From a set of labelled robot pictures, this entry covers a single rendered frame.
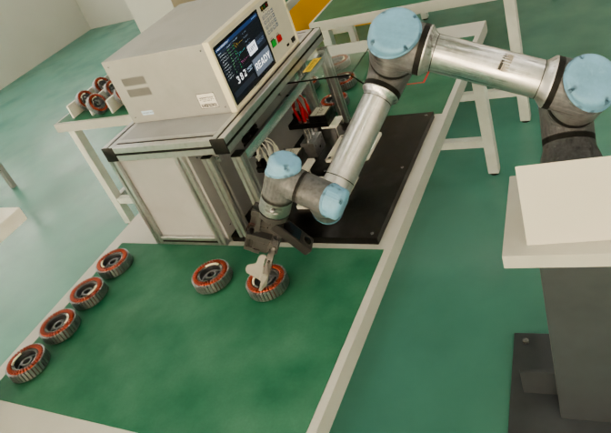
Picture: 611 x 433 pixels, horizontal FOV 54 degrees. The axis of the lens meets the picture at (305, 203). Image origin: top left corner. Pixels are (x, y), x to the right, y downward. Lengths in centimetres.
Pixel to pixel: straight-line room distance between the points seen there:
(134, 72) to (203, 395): 90
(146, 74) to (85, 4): 804
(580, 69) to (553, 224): 34
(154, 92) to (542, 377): 145
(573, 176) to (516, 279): 116
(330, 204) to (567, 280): 64
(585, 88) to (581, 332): 68
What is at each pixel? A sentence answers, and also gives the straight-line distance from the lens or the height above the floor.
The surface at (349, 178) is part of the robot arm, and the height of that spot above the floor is 98.
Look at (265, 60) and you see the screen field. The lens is 178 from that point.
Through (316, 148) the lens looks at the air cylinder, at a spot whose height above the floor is 80.
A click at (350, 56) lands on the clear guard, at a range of 186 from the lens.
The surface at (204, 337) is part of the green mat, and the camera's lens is 154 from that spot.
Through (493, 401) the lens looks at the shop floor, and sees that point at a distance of 212.
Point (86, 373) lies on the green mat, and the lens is 167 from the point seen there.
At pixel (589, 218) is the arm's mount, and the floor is 81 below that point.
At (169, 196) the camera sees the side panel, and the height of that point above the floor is 93.
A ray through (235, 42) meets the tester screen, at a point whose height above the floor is 127.
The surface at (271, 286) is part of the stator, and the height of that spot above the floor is 78.
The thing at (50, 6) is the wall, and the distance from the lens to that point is 954.
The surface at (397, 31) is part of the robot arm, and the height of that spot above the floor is 126.
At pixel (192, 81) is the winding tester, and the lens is 167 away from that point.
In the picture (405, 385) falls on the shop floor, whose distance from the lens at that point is 221.
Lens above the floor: 173
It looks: 32 degrees down
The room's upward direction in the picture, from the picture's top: 22 degrees counter-clockwise
